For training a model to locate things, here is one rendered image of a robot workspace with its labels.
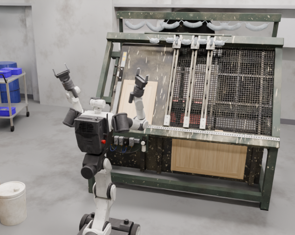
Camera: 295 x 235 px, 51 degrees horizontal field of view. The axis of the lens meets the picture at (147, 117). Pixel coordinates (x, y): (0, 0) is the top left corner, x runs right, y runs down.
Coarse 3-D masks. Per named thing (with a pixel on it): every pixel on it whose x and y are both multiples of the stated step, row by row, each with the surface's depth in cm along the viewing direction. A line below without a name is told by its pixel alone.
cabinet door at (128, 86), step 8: (128, 80) 393; (128, 88) 390; (152, 88) 384; (128, 96) 387; (144, 96) 383; (152, 96) 381; (120, 104) 385; (128, 104) 384; (144, 104) 380; (152, 104) 378; (120, 112) 382; (128, 112) 381; (136, 112) 379; (152, 112) 374
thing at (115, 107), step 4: (124, 52) 405; (124, 56) 402; (124, 64) 399; (124, 68) 400; (120, 84) 391; (120, 88) 390; (116, 92) 389; (120, 92) 392; (116, 96) 388; (116, 100) 386; (116, 104) 384; (116, 108) 383; (112, 112) 382; (116, 112) 383
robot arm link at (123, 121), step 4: (120, 116) 241; (124, 116) 242; (120, 120) 240; (124, 120) 240; (128, 120) 245; (132, 120) 251; (120, 124) 239; (124, 124) 239; (128, 124) 243; (132, 124) 250; (120, 128) 239; (124, 128) 238; (128, 128) 241
